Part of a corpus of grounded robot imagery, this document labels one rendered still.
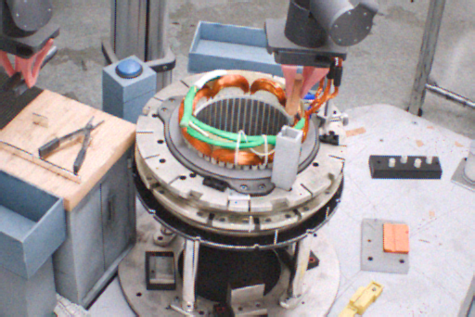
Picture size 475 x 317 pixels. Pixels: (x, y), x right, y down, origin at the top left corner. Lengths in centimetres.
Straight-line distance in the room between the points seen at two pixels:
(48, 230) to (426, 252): 74
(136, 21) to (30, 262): 64
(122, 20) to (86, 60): 167
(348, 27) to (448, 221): 81
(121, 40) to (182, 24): 184
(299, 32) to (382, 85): 232
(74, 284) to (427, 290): 63
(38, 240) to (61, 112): 26
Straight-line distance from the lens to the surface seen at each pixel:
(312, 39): 119
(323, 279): 166
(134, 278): 163
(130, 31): 184
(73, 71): 344
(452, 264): 177
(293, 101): 128
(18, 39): 134
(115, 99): 168
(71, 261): 149
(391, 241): 174
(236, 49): 176
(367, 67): 358
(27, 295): 146
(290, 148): 132
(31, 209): 145
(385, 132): 201
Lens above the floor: 202
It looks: 41 degrees down
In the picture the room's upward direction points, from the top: 5 degrees clockwise
